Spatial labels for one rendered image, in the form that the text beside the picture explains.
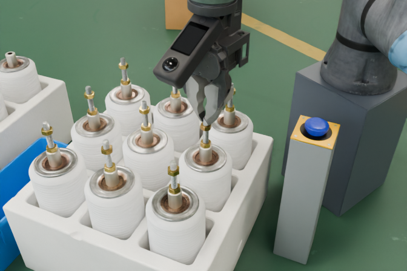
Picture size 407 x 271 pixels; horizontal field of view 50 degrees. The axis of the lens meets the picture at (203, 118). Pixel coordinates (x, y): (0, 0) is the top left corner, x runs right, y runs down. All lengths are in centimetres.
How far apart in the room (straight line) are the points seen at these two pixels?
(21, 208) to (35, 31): 116
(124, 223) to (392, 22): 54
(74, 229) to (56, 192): 7
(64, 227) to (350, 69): 60
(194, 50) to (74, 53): 113
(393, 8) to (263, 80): 79
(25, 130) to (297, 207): 65
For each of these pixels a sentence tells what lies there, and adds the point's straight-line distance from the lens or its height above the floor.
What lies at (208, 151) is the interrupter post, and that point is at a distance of 77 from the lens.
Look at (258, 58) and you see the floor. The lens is 162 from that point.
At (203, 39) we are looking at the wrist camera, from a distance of 62.
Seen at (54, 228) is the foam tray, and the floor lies 18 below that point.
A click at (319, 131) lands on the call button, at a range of 75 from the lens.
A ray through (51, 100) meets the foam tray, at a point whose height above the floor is 16.
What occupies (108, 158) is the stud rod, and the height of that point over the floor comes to 31.
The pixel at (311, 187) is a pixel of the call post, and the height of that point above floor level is 22.
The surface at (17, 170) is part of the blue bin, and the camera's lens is 108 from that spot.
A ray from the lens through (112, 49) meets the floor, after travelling 170.
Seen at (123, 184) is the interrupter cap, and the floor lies 25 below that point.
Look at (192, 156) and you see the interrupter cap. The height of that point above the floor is 25.
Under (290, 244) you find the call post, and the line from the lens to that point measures 94.
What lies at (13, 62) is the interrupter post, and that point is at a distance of 114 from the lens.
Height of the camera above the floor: 78
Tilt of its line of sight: 37 degrees down
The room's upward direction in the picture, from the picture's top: straight up
